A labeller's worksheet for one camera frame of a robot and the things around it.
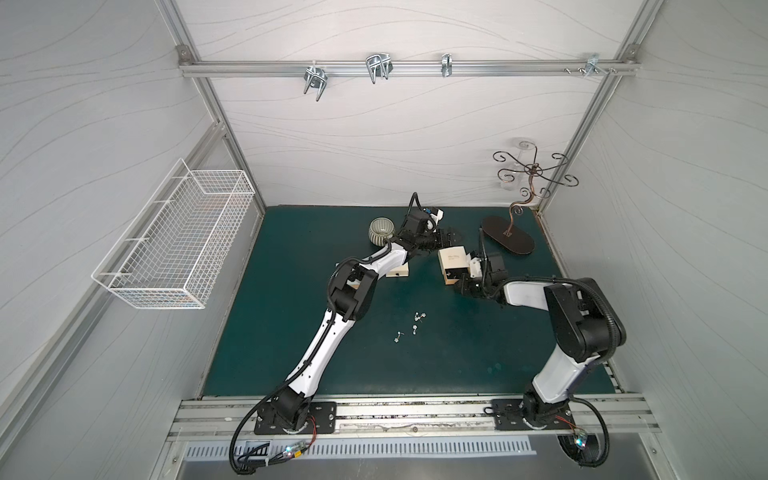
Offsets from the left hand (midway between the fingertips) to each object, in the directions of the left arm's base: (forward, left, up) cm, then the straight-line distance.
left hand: (462, 240), depth 99 cm
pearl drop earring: (-24, +15, -9) cm, 29 cm away
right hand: (-11, +1, -9) cm, 14 cm away
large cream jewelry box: (-4, +2, -7) cm, 8 cm away
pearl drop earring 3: (-29, +21, -10) cm, 37 cm away
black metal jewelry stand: (+10, -16, -5) cm, 20 cm away
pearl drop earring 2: (-27, +17, -8) cm, 33 cm away
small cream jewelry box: (-8, +21, -7) cm, 23 cm away
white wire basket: (-22, +74, +22) cm, 80 cm away
